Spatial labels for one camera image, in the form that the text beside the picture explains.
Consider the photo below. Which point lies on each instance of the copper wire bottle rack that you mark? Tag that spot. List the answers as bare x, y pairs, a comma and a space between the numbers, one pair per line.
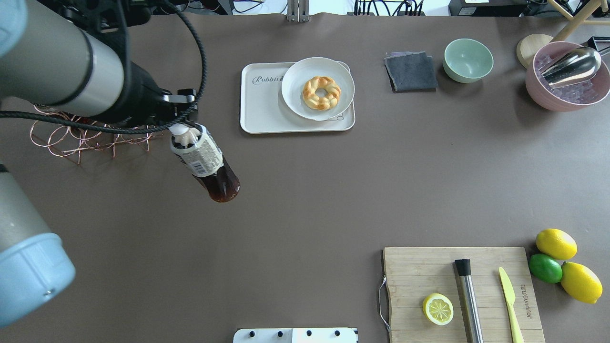
70, 143

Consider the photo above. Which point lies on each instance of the mint green bowl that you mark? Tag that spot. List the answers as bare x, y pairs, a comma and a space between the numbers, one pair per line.
467, 60

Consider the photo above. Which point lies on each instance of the braided ring pastry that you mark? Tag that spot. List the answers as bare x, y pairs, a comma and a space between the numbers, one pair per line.
321, 93

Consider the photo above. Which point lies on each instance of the round wooden coaster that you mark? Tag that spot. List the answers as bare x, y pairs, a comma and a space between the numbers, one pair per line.
529, 45

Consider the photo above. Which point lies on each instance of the yellow plastic knife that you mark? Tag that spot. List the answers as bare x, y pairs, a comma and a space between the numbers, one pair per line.
510, 298

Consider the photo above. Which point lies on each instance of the green lime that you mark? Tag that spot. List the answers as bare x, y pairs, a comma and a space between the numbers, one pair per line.
545, 268

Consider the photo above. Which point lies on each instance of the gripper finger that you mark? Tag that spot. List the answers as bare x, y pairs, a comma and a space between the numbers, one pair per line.
180, 133

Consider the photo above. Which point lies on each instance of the grey folded cloth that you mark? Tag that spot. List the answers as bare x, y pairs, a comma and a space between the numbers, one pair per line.
410, 71

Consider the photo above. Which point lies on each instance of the white serving tray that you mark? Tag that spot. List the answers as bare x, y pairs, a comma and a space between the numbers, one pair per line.
264, 111

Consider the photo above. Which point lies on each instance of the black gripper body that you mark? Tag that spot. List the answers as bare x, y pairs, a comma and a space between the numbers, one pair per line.
139, 93

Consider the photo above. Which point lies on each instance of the steel muddler rod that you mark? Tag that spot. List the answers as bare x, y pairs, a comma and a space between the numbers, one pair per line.
468, 301

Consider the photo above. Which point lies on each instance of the pink ice bowl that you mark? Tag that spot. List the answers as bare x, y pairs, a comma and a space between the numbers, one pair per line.
540, 92

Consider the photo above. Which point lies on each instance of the white round plate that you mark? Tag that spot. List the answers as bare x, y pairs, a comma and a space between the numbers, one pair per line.
302, 71

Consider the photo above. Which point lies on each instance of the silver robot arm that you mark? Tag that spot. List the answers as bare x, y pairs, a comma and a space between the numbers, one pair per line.
73, 57

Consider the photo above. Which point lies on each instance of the half lemon slice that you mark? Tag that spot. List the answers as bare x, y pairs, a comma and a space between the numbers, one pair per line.
438, 309

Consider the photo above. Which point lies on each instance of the steel ice scoop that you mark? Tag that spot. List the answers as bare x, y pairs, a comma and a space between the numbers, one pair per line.
576, 66

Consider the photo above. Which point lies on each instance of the whole yellow lemon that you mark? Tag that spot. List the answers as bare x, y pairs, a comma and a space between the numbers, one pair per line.
556, 243

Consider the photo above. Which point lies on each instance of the tea bottle white cap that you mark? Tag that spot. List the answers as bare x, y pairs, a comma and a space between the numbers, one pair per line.
206, 162

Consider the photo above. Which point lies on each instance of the wooden cutting board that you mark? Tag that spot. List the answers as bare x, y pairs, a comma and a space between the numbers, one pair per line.
412, 273

